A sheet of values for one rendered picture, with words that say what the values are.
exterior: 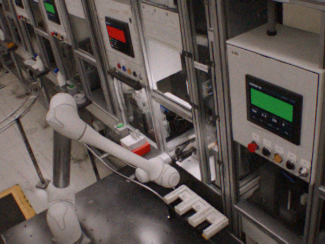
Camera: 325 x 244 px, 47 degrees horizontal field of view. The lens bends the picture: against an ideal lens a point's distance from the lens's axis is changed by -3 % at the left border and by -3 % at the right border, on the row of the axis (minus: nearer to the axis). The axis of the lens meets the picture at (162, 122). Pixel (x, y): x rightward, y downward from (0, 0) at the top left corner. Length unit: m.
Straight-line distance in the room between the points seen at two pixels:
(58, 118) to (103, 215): 0.81
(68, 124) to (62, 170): 0.41
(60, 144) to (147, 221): 0.69
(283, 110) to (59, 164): 1.28
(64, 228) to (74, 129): 0.59
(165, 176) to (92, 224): 0.66
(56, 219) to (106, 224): 0.36
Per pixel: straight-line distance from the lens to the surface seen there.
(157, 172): 1.96
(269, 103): 1.41
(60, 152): 2.14
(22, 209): 3.79
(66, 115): 1.87
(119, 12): 2.14
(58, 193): 2.28
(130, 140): 2.40
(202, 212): 2.04
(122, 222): 2.36
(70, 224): 2.18
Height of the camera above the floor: 2.36
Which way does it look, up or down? 33 degrees down
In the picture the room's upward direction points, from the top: 10 degrees counter-clockwise
